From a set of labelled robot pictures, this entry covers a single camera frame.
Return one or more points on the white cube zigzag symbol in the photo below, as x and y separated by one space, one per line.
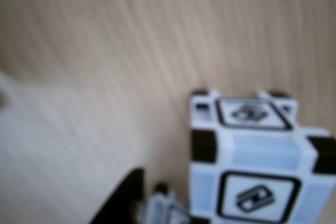
262 150

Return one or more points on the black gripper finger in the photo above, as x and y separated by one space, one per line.
123 200

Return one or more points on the white cube hexagon symbol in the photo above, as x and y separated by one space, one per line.
162 208

